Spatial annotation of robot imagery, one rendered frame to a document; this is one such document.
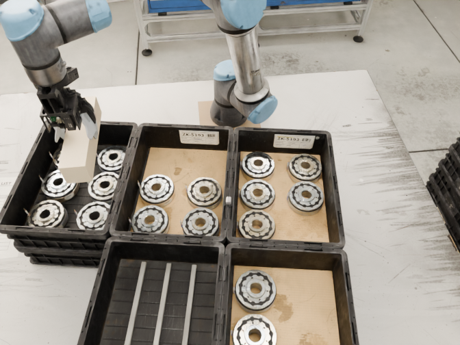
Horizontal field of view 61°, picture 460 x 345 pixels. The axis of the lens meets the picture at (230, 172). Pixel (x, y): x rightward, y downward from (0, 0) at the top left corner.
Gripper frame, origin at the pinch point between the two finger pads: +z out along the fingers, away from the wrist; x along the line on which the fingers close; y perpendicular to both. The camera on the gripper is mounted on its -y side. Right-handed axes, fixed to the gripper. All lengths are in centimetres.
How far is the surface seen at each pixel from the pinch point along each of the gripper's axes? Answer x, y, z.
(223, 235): 33.7, 23.8, 15.7
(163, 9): 10, -187, 75
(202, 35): 36, -185, 95
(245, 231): 40, 20, 23
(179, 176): 22.3, -3.5, 25.7
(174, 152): 21.0, -13.6, 25.7
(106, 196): 1.0, 3.7, 22.7
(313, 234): 59, 21, 26
